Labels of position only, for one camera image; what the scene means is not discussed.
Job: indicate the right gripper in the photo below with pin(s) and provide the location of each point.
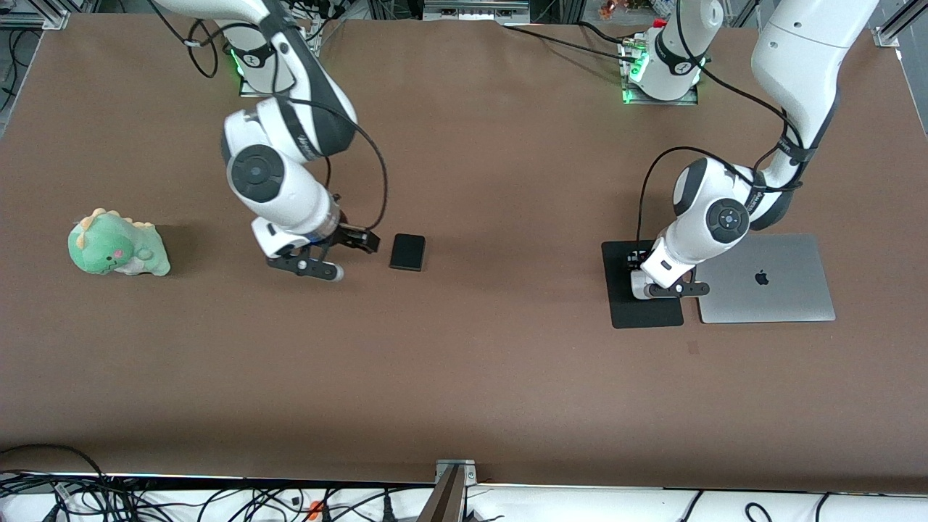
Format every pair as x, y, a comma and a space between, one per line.
353, 238

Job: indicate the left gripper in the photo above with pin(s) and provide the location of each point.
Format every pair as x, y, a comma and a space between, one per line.
638, 257

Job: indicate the black phone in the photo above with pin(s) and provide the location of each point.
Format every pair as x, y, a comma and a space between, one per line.
407, 252

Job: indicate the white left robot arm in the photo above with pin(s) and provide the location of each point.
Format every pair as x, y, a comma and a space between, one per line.
797, 58

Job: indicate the black mouse pad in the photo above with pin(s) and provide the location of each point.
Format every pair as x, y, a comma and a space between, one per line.
652, 315

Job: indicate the silver closed laptop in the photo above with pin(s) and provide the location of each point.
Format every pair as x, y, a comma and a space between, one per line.
783, 297

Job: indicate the green dinosaur plush toy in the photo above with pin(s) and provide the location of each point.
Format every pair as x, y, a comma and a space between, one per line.
109, 246

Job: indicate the silver box at table edge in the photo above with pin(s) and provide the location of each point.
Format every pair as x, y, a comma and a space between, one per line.
471, 11

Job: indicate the aluminium corner profile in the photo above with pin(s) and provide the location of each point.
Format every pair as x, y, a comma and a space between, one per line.
888, 35
54, 22

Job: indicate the silver frame bracket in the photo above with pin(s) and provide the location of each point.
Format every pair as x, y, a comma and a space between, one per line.
455, 470

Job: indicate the dark frame post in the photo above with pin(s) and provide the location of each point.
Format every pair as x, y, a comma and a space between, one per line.
442, 504

